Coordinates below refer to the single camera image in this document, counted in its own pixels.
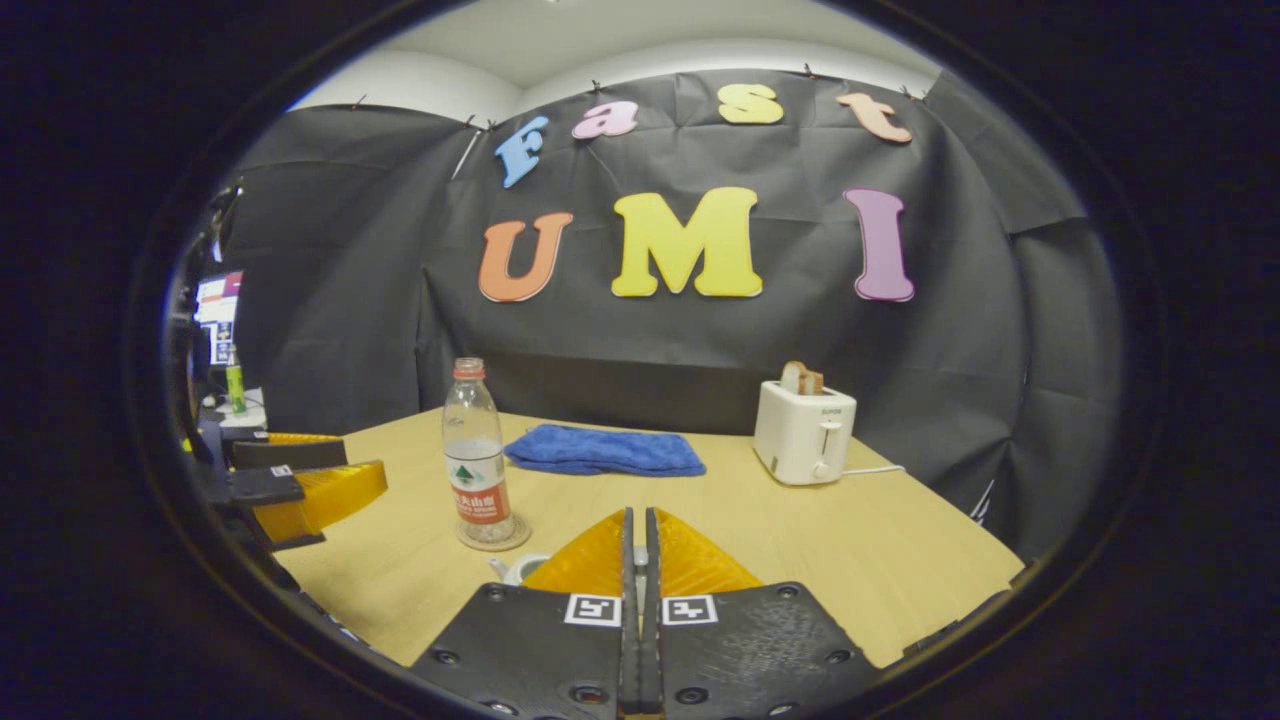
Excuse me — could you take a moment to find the blue towel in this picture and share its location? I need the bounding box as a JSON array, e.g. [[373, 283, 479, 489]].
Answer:
[[503, 423, 708, 478]]

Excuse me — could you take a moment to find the black backdrop cloth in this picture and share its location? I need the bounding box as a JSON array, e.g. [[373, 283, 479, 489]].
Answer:
[[215, 68, 1126, 561]]

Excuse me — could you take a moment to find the white side table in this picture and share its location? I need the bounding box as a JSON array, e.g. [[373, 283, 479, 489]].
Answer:
[[200, 385, 270, 432]]

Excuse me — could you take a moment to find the white teacup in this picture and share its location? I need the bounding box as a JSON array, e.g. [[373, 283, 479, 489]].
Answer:
[[487, 552, 554, 588]]

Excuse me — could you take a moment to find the white toaster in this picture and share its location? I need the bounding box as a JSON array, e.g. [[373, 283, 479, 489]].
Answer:
[[753, 380, 859, 487]]

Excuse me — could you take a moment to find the round coaster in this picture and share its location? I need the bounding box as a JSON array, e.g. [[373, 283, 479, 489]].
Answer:
[[455, 514, 533, 553]]

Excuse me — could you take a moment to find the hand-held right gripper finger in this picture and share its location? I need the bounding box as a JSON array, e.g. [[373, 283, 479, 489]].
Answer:
[[410, 507, 642, 720], [645, 507, 883, 720]]

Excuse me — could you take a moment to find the computer monitor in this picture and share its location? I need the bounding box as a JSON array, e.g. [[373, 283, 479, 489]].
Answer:
[[195, 270, 245, 367]]

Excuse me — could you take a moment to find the clear plastic water bottle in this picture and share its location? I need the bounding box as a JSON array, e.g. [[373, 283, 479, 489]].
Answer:
[[442, 357, 519, 546]]

